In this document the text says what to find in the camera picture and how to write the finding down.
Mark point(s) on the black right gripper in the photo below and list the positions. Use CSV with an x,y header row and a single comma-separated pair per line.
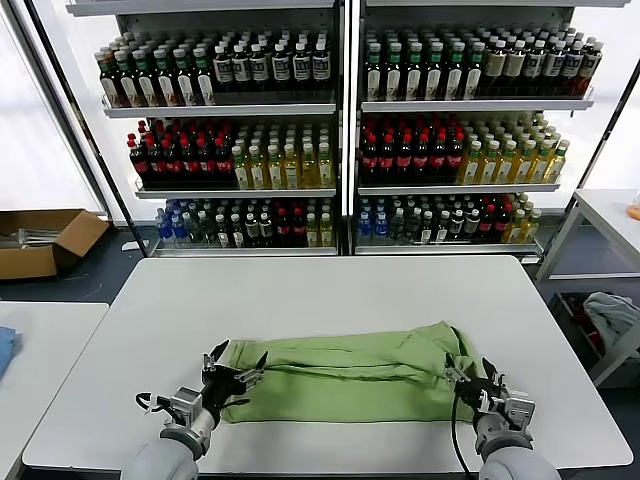
x,y
477,395

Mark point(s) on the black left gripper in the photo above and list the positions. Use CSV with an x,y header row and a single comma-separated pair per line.
x,y
222,395

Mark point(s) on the green polo shirt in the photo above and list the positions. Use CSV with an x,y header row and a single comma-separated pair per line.
x,y
350,390

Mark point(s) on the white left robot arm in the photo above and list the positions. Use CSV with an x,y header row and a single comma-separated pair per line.
x,y
165,460

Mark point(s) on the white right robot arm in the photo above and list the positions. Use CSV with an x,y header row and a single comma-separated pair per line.
x,y
500,450

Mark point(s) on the dark storage bin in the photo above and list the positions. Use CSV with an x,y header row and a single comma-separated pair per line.
x,y
567,320

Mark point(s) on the red crumpled cloth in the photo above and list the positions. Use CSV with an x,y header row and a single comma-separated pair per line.
x,y
594,340

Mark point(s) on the dark drink bottle white cap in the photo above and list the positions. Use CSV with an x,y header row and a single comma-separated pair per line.
x,y
237,232
251,232
471,227
456,227
441,230
265,232
426,230
222,232

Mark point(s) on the clear green water bottle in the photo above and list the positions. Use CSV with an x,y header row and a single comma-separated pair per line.
x,y
412,227
397,227
205,230
191,230

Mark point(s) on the cola bottle red cap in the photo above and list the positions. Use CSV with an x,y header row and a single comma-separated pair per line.
x,y
486,225
386,159
370,159
421,159
283,230
404,159
438,159
138,162
155,162
223,162
501,225
188,162
205,162
171,162
454,159
298,230

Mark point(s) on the light grey crumpled cloth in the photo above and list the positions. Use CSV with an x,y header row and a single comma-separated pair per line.
x,y
612,315

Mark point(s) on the blue water bottle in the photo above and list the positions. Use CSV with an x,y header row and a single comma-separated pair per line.
x,y
161,227
176,227
365,227
381,227

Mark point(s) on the yellow drink bottle white cap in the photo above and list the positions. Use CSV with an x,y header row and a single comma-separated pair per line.
x,y
471,167
540,166
325,168
505,167
531,229
522,167
312,232
556,165
308,168
516,230
326,232
241,170
275,169
291,169
257,170
488,167

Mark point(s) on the white floor plate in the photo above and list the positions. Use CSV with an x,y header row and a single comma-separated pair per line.
x,y
134,246

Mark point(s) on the blue folded cloth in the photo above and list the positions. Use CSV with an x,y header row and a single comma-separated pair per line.
x,y
6,350

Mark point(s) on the brown cardboard box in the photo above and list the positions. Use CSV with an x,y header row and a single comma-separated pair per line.
x,y
30,262

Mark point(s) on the orange object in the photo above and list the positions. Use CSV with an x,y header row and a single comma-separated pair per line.
x,y
635,212

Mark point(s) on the silver metal parts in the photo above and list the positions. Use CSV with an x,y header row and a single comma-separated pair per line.
x,y
25,236

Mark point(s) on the black slanted pole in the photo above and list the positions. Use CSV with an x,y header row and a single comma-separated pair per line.
x,y
85,125
601,155

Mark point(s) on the grey metal shelf rack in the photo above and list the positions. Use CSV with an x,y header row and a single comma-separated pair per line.
x,y
225,111
475,106

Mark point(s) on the tea bottle green cap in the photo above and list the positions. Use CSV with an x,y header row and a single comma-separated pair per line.
x,y
166,83
372,75
473,75
393,75
129,84
148,84
455,75
205,82
435,75
185,82
414,75
111,85

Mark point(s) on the dark drink bottle white label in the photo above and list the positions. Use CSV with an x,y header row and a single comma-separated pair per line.
x,y
571,66
590,65
281,68
320,67
300,68
223,70
534,66
242,69
259,69
552,66

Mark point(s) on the dark drink bottle beige label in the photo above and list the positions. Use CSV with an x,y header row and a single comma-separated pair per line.
x,y
495,67
514,66

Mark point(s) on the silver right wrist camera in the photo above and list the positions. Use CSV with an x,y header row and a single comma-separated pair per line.
x,y
517,412

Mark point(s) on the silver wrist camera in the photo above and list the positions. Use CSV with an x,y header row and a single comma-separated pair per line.
x,y
185,402
517,412

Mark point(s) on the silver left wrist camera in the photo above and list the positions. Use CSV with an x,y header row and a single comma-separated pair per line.
x,y
185,402

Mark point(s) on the white side table grey frame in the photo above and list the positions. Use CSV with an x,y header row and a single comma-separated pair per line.
x,y
600,205

